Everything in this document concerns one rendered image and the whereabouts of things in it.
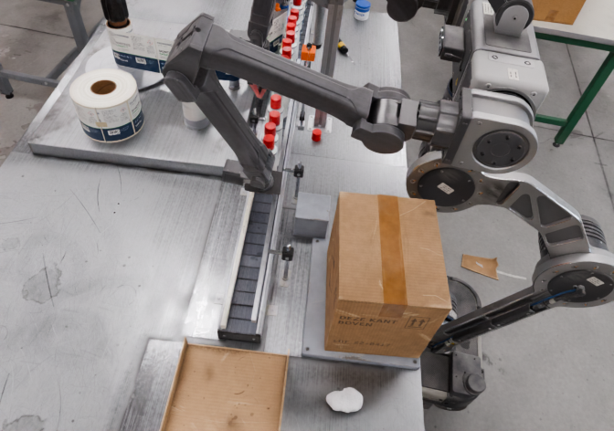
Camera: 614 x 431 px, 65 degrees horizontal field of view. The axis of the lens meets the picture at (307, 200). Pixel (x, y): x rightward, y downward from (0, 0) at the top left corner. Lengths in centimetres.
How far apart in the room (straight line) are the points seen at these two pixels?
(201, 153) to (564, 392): 182
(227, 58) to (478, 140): 45
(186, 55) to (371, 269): 58
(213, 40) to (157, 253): 76
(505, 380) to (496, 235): 80
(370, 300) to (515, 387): 143
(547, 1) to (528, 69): 196
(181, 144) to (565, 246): 119
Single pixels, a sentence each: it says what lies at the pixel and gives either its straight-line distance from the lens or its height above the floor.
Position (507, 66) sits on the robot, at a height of 153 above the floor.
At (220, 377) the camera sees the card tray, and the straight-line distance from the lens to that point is 124.
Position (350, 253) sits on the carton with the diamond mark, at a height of 112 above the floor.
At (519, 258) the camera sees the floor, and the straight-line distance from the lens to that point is 274.
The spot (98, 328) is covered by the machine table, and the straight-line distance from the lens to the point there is 136.
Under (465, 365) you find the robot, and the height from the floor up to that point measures 28.
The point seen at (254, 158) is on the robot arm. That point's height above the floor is 121.
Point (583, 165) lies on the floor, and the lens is 347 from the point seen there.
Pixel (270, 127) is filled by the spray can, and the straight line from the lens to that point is 139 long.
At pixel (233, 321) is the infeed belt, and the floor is 88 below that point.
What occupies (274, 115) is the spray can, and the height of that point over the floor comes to 108.
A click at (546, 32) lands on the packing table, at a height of 76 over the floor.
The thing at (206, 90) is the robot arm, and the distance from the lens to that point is 93.
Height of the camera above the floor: 200
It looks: 50 degrees down
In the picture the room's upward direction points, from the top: 7 degrees clockwise
